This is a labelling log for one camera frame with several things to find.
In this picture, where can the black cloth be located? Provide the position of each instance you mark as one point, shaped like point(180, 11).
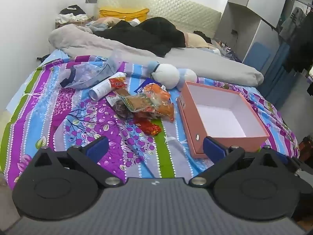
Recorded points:
point(201, 35)

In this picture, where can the row of small bottles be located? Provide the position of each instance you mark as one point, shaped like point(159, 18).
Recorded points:
point(225, 47)

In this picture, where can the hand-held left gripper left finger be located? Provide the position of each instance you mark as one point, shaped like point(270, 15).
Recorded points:
point(97, 149)

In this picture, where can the floral striped bedsheet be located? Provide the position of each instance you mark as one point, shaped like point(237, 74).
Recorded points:
point(73, 117)

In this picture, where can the white shrimp snack packet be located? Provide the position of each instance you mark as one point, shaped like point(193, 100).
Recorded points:
point(119, 107)

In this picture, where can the wall socket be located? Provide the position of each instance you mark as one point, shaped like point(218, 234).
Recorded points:
point(91, 0)

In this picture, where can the orange snack packet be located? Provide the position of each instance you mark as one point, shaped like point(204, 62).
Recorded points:
point(159, 100)

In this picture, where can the pastel pillow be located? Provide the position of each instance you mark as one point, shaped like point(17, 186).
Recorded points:
point(105, 22)

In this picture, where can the cream quilted headboard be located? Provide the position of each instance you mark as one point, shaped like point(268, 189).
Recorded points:
point(171, 9)

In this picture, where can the beige pink pillow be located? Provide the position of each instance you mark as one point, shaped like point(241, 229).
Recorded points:
point(195, 40)

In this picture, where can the red snack packet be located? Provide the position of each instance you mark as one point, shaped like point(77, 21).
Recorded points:
point(149, 127)

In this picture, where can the pink cardboard box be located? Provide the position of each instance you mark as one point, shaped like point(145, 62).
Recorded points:
point(188, 117)

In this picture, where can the blue curtain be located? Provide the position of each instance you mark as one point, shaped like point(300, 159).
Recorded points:
point(278, 78)

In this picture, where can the white spray can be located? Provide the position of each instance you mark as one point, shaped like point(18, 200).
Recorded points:
point(100, 88)

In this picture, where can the grey blanket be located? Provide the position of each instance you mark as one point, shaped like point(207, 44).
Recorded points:
point(207, 63)

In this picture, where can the clear biscuit packet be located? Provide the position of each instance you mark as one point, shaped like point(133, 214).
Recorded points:
point(139, 102)

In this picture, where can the pile of clothes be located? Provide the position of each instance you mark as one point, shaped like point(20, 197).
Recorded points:
point(71, 16)

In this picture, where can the grey wardrobe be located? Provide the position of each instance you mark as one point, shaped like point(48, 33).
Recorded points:
point(244, 17)

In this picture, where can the yellow blanket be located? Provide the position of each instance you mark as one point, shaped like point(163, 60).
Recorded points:
point(122, 13)

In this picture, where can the black coat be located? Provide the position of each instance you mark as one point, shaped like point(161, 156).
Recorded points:
point(146, 36)

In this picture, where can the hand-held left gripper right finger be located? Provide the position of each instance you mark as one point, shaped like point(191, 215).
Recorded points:
point(212, 149)

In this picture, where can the red patterned bag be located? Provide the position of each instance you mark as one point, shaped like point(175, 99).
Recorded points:
point(307, 149)

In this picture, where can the clear plastic bag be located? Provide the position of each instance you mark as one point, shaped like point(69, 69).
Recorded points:
point(90, 76)

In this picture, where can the dark hanging clothes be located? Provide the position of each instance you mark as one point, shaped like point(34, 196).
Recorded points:
point(298, 44)

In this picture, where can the blue snack packet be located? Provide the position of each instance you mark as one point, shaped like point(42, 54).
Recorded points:
point(141, 89)

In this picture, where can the white blue plush toy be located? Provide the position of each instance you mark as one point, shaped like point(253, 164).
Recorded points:
point(166, 76)

